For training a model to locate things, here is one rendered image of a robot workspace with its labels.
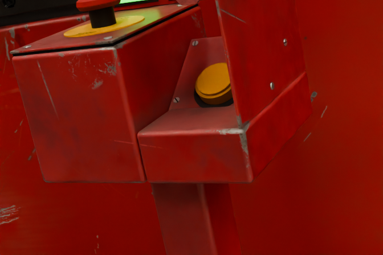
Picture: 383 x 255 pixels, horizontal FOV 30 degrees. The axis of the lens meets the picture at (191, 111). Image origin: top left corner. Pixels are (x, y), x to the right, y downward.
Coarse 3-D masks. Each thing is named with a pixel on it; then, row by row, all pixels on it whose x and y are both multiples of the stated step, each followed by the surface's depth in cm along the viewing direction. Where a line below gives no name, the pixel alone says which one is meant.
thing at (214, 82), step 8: (216, 64) 60; (224, 64) 60; (208, 72) 60; (216, 72) 60; (224, 72) 59; (200, 80) 60; (208, 80) 60; (216, 80) 59; (224, 80) 59; (200, 88) 59; (208, 88) 59; (216, 88) 59; (224, 88) 58; (200, 96) 59; (208, 96) 59; (216, 96) 58; (224, 96) 58; (232, 96) 59; (216, 104) 59
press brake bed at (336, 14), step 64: (0, 0) 89; (64, 0) 87; (320, 0) 80; (0, 64) 92; (320, 64) 82; (0, 128) 95; (320, 128) 84; (0, 192) 99; (64, 192) 96; (128, 192) 93; (256, 192) 89; (320, 192) 87
